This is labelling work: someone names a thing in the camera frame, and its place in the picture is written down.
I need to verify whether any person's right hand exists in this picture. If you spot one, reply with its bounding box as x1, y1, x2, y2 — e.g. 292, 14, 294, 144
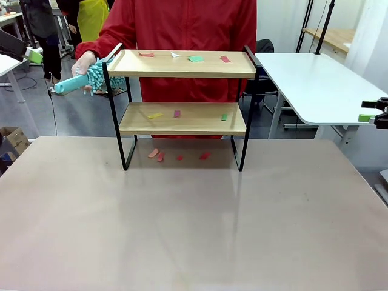
71, 50, 97, 80

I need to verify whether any black office chair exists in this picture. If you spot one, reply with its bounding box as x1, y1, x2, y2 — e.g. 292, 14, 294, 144
242, 38, 292, 122

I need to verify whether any white side table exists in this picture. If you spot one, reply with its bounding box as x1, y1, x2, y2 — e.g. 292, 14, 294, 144
254, 52, 388, 152

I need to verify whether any mannequin in yellow apron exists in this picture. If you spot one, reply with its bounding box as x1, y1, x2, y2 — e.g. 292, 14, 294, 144
77, 0, 110, 43

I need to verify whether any mannequin in black clothes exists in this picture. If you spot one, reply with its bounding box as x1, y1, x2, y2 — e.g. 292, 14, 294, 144
56, 0, 80, 60

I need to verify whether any person in red jacket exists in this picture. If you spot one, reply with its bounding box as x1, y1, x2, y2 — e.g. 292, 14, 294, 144
75, 0, 258, 139

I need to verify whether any black floor cable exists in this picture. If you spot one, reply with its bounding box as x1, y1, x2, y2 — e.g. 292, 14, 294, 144
44, 71, 58, 136

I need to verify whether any wooden desk top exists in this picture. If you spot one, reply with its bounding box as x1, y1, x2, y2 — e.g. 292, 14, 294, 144
303, 27, 356, 52

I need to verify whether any white height-adjustable table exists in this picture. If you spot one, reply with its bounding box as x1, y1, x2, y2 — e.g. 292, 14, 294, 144
0, 54, 31, 104

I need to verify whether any brown cardboard box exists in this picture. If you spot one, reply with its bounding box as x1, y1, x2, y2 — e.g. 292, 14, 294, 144
0, 126, 31, 158

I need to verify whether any teal microfibre duster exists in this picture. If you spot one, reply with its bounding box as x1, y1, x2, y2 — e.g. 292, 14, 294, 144
53, 57, 125, 98

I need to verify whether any black-frame two-tier wooden shelf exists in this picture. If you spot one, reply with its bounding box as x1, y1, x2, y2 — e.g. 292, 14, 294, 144
101, 42, 261, 172

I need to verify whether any mannequin in dark grey clothes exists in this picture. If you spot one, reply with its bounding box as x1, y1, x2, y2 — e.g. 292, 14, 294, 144
21, 0, 63, 85

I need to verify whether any black tripod stand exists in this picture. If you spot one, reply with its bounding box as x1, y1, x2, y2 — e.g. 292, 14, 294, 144
22, 5, 37, 42
295, 0, 315, 53
315, 0, 336, 56

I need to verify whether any person's right forearm red sleeve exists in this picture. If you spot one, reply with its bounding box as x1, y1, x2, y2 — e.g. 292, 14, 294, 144
75, 32, 122, 61

